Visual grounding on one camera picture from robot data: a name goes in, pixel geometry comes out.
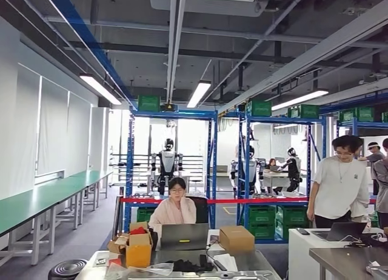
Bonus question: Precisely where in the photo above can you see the open yellow cardboard box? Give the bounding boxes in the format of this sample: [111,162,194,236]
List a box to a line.
[107,221,154,269]

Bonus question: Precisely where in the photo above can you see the green top long workbench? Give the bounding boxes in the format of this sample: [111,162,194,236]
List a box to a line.
[0,170,113,267]

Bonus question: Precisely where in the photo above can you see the black office chair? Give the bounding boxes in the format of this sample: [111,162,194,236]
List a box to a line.
[187,196,210,225]

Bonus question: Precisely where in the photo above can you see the black tray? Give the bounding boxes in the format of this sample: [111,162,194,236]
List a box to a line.
[348,232,388,248]

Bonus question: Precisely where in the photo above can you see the stainless steel workbench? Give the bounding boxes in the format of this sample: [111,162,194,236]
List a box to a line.
[309,245,388,280]
[75,249,282,280]

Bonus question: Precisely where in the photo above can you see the long ceiling light bar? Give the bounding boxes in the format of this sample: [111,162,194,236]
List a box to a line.
[186,80,212,109]
[272,89,329,112]
[79,73,122,106]

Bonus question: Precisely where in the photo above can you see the red barrier tape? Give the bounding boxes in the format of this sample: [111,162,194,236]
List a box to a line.
[120,196,377,206]

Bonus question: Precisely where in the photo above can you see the closed cardboard box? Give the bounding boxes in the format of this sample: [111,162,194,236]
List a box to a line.
[219,225,256,254]

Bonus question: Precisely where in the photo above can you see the clear plastic bag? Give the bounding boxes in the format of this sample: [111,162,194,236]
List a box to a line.
[104,262,175,280]

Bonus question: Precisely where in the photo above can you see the grey overhead rail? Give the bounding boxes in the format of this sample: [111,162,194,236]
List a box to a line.
[165,0,189,106]

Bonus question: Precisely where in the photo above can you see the white paper sheets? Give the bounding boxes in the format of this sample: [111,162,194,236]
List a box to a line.
[213,253,239,272]

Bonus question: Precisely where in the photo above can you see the grey roller blind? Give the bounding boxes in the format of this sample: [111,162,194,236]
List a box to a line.
[66,92,91,173]
[38,77,69,176]
[17,63,42,182]

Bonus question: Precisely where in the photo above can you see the ceiling air conditioner unit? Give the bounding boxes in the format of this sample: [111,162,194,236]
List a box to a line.
[148,0,269,17]

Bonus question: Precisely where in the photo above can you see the blue metal shelf rack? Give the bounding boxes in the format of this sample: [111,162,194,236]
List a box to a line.
[124,109,218,233]
[236,113,327,245]
[335,118,388,159]

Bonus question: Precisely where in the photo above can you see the silver sheet metal panel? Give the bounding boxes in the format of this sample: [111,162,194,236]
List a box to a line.
[365,262,388,280]
[128,270,273,280]

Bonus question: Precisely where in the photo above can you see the grey overhead rail beam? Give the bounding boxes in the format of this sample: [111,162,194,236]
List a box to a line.
[217,0,388,115]

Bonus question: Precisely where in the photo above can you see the white table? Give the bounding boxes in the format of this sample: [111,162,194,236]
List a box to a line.
[263,170,291,191]

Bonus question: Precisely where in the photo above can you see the black and white humanoid robot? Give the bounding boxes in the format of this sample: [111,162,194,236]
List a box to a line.
[150,138,184,196]

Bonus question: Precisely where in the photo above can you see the grey laptop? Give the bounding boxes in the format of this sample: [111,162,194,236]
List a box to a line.
[160,223,210,252]

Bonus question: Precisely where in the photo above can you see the dark laptop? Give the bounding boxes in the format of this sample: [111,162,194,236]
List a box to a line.
[311,222,368,243]

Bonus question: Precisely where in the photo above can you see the blue overhead beam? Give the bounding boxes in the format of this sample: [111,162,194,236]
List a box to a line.
[42,0,137,109]

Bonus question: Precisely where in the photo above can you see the black leaning board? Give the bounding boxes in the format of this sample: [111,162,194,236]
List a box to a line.
[112,185,125,241]

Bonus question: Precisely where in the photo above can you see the black gloves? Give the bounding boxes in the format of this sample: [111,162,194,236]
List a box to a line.
[173,254,214,273]

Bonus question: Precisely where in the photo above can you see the black round stool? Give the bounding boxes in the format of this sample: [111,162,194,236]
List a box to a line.
[48,259,88,280]

